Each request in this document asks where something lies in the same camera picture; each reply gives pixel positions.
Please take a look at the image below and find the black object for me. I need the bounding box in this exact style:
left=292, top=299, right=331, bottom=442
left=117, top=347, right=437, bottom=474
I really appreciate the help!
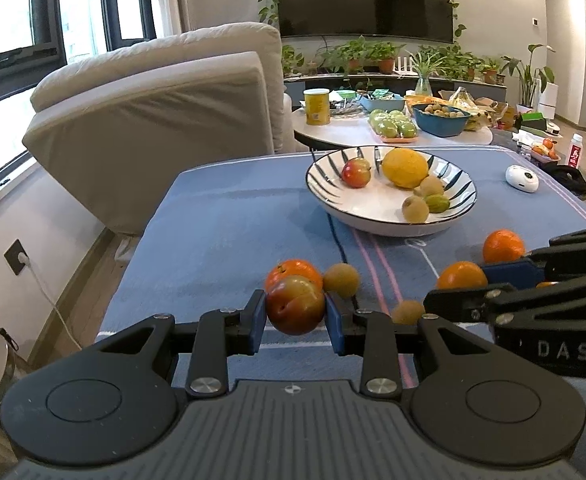
left=550, top=165, right=586, bottom=200

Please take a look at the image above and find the light blue plastic basket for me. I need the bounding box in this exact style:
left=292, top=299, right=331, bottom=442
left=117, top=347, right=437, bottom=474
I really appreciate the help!
left=358, top=94, right=406, bottom=113

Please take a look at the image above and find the black wall socket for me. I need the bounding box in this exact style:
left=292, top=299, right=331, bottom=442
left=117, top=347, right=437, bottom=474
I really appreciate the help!
left=4, top=239, right=34, bottom=277

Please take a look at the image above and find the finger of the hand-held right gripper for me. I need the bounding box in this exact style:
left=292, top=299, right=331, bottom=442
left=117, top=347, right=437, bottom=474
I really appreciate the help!
left=423, top=280, right=586, bottom=332
left=480, top=224, right=586, bottom=287

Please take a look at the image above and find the beige recliner armchair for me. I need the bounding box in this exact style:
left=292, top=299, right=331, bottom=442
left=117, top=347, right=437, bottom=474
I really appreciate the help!
left=22, top=22, right=306, bottom=236

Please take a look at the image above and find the orange basket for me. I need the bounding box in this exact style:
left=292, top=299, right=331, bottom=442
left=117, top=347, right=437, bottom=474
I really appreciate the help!
left=404, top=92, right=444, bottom=107

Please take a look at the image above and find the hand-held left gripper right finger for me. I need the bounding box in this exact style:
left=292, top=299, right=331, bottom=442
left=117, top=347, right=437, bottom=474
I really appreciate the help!
left=324, top=292, right=504, bottom=400

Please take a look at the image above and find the brown kiwi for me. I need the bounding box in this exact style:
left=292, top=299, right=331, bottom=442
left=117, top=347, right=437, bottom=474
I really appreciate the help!
left=322, top=262, right=361, bottom=297
left=402, top=195, right=430, bottom=224
left=419, top=175, right=445, bottom=197
left=390, top=300, right=426, bottom=325

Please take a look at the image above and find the small white round device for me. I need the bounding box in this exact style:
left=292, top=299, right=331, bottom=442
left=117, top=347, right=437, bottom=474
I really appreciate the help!
left=504, top=164, right=540, bottom=193

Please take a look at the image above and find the white plug cable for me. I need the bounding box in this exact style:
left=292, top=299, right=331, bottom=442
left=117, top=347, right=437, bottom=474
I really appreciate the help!
left=18, top=254, right=84, bottom=352

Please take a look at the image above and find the dark stone side table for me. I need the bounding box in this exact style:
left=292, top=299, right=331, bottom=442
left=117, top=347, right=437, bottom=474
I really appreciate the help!
left=490, top=130, right=586, bottom=201

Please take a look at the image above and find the large leaf floor plant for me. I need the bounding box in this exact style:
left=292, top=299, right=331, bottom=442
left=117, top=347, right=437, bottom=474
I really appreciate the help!
left=502, top=44, right=556, bottom=111

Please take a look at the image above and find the green potted plant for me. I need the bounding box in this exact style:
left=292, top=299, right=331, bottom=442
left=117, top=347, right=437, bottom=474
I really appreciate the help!
left=440, top=46, right=481, bottom=81
left=323, top=37, right=374, bottom=73
left=479, top=57, right=504, bottom=86
left=370, top=42, right=404, bottom=75
left=282, top=45, right=304, bottom=77

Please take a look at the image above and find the black framed window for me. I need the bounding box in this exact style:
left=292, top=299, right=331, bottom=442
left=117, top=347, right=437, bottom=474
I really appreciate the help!
left=0, top=0, right=156, bottom=196

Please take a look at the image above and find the yellow canister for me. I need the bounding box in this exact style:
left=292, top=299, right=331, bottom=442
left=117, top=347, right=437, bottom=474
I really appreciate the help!
left=304, top=88, right=332, bottom=126

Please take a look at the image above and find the white striped ceramic bowl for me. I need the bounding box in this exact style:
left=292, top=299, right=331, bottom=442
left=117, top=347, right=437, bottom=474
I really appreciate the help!
left=305, top=145, right=478, bottom=237

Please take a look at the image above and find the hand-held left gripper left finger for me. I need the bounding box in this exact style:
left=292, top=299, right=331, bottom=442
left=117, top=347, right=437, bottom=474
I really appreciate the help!
left=93, top=289, right=268, bottom=400

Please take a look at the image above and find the white bottle with red label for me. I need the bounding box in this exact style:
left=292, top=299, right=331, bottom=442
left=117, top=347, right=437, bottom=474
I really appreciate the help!
left=569, top=133, right=586, bottom=167

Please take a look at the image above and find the yellow lemon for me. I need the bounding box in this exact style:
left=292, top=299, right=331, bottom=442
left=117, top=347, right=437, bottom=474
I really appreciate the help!
left=382, top=147, right=430, bottom=190

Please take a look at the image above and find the spider plant in glass vase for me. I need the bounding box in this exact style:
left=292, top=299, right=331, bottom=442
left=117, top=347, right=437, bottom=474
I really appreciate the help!
left=408, top=52, right=448, bottom=97

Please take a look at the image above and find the pile of longans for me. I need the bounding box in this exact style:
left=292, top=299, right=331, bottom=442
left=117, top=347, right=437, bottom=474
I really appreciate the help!
left=420, top=102, right=466, bottom=119

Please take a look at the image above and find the red yellow nectarine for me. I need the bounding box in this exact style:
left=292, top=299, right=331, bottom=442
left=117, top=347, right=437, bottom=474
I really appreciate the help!
left=342, top=157, right=372, bottom=189
left=265, top=275, right=326, bottom=336

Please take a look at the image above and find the dark television cabinet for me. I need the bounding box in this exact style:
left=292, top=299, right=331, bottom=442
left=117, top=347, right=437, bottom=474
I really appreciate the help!
left=283, top=72, right=508, bottom=106

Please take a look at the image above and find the round white coffee table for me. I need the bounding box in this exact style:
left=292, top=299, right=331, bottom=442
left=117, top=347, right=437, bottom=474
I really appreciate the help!
left=293, top=105, right=494, bottom=153

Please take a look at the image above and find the tray of small oranges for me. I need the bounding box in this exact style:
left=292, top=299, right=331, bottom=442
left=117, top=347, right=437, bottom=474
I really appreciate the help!
left=529, top=137, right=561, bottom=163

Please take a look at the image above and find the green box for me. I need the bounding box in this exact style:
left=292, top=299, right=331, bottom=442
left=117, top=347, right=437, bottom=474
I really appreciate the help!
left=520, top=112, right=548, bottom=133

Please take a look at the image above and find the white air purifier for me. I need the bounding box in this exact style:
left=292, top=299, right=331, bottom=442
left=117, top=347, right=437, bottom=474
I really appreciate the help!
left=540, top=82, right=560, bottom=111

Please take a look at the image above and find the teal plastic bowl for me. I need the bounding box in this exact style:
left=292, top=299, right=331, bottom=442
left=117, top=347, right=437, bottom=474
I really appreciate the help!
left=412, top=104, right=472, bottom=138

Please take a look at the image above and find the wall television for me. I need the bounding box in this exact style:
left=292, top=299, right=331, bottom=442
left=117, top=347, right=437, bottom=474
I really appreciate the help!
left=275, top=0, right=454, bottom=43

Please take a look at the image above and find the wrapped green apples tray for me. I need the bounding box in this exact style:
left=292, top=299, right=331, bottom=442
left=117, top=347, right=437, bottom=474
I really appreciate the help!
left=369, top=109, right=420, bottom=141

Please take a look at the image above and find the orange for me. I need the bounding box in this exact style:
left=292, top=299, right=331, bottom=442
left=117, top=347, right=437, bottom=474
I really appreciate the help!
left=265, top=259, right=324, bottom=293
left=483, top=229, right=526, bottom=264
left=436, top=261, right=488, bottom=291

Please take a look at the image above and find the banana bunch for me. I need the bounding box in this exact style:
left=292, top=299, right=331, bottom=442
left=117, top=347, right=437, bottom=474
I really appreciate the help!
left=448, top=87, right=491, bottom=131

